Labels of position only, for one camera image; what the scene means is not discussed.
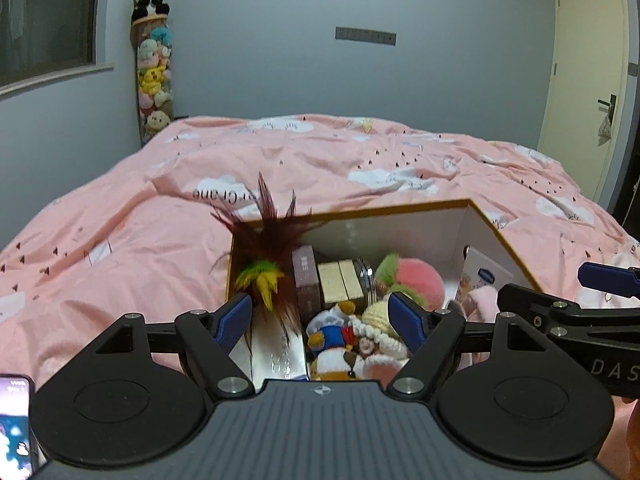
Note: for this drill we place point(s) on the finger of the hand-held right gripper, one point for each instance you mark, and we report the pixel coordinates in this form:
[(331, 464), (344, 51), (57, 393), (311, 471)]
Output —
[(530, 302), (607, 280)]

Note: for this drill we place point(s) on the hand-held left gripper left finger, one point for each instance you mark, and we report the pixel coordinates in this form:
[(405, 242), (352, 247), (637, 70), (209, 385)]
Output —
[(232, 320)]

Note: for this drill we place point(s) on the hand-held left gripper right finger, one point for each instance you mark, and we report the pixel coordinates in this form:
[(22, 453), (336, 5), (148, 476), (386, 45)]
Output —
[(405, 322)]

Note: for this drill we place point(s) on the white crocheted bunny doll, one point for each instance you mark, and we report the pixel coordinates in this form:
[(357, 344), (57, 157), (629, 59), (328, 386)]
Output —
[(375, 320)]

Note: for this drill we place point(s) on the pink peach plush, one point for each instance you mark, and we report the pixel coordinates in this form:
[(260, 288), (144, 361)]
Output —
[(420, 280)]

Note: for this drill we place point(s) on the white printed packet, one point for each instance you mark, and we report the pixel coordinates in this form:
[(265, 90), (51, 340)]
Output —
[(487, 275)]

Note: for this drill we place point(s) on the glass jar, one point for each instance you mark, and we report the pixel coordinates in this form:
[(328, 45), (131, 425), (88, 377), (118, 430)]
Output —
[(369, 280)]

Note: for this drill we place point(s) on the sailor dog plush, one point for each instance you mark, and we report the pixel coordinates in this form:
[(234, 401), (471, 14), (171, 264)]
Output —
[(330, 340)]

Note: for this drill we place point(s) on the grey-brown printed box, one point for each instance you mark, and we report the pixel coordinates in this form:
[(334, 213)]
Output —
[(305, 280)]

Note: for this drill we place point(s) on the feather cat toy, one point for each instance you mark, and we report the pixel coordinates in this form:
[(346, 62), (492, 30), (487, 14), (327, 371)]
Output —
[(272, 240)]

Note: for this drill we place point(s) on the orange cardboard box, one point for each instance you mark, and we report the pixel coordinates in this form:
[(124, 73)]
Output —
[(400, 220)]

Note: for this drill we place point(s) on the person's right hand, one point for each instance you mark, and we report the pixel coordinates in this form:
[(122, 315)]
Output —
[(630, 440)]

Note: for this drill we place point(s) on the dark open closet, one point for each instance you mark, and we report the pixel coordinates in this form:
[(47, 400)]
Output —
[(632, 200)]

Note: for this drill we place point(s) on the pink printed blanket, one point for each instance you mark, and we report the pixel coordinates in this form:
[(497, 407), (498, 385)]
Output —
[(125, 235)]

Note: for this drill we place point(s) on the small hanging pouch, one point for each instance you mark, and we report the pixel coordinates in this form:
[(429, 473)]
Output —
[(605, 127)]

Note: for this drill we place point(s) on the cream door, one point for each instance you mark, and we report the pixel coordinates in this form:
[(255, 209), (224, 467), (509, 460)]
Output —
[(580, 85)]

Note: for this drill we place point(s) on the smartphone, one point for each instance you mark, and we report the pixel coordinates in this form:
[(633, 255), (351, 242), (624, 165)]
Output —
[(15, 425)]

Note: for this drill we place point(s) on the column of plush toys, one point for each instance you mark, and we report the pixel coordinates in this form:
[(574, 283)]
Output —
[(152, 80)]

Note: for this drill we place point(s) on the panda plush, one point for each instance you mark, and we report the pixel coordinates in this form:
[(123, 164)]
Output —
[(150, 2)]

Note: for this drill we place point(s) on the window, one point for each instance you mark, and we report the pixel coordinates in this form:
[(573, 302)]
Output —
[(50, 20)]

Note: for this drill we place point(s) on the wall switch panel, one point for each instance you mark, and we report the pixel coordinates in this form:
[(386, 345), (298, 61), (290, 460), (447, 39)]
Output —
[(365, 35)]

